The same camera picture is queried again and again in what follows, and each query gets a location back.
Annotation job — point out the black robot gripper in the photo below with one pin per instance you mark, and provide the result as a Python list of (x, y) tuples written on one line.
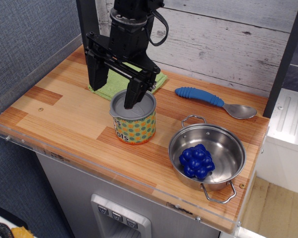
[(124, 52)]

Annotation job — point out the blue plastic grapes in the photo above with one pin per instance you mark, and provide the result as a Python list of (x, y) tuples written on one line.
[(197, 162)]

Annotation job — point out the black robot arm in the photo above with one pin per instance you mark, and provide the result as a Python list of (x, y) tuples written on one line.
[(138, 8)]

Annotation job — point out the green rag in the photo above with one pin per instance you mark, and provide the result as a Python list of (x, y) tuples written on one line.
[(116, 83)]

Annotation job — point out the dotted toy can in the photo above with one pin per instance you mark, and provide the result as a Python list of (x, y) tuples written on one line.
[(137, 125)]

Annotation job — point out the small steel pot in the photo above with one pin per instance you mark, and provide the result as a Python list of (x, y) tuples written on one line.
[(228, 154)]

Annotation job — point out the grey toy fridge cabinet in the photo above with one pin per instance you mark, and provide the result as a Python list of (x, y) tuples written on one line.
[(74, 187)]

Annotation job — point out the silver dispenser panel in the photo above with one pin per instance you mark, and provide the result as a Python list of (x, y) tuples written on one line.
[(116, 221)]

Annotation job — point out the yellow object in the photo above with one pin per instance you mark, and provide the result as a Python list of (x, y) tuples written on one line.
[(21, 232)]

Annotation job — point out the black left post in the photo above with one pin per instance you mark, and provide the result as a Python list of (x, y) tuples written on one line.
[(88, 21)]

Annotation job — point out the black post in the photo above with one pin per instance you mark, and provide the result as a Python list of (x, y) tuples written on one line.
[(88, 21), (282, 70)]

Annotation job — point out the blue handled metal spoon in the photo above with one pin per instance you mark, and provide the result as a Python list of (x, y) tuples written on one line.
[(235, 110)]

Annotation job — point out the black right post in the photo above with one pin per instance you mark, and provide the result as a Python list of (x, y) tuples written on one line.
[(282, 70)]

